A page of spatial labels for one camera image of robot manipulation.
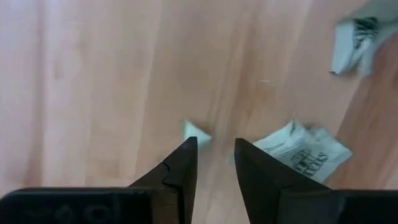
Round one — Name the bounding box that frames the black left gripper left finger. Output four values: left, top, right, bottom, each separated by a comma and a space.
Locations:
0, 136, 199, 224

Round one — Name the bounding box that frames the green white sweetener packet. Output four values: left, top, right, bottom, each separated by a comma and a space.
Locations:
226, 119, 354, 184
182, 119, 213, 149
329, 15, 385, 77

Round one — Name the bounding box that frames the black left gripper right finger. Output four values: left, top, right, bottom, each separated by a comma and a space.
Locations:
234, 138, 398, 224

